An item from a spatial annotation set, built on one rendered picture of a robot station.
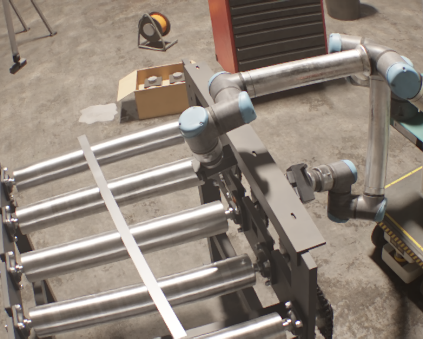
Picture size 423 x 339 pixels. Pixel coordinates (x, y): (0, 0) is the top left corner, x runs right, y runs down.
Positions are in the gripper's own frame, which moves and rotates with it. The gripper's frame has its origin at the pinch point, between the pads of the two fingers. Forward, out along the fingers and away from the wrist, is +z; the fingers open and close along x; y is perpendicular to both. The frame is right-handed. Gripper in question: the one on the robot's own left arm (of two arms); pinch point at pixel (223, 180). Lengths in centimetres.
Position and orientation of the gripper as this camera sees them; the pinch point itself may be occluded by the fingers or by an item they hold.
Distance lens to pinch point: 219.7
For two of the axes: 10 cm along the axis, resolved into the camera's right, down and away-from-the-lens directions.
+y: 3.1, 7.5, -5.9
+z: 2.8, 5.2, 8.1
